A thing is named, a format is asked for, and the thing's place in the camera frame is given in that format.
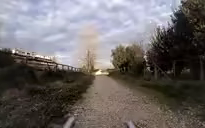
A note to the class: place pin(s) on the row of trees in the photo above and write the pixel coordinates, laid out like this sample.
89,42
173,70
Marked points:
176,43

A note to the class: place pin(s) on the robot's own part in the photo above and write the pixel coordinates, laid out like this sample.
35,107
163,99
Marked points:
130,124
68,122

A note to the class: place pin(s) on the grey gravel path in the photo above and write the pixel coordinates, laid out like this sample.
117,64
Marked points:
106,100

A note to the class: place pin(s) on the wooden rail fence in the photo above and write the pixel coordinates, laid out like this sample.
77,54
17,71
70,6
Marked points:
56,66

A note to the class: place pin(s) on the long white building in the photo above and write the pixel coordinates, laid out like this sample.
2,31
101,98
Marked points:
31,55

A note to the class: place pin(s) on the grass verge with bushes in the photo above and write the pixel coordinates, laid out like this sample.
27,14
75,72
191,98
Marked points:
180,90

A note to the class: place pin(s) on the bare tree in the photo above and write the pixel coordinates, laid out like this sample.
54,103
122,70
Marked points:
89,61

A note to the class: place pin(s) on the wooden post fence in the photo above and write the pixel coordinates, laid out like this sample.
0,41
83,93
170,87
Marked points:
176,68

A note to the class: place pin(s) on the grass verge with weeds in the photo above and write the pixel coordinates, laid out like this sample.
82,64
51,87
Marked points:
30,96

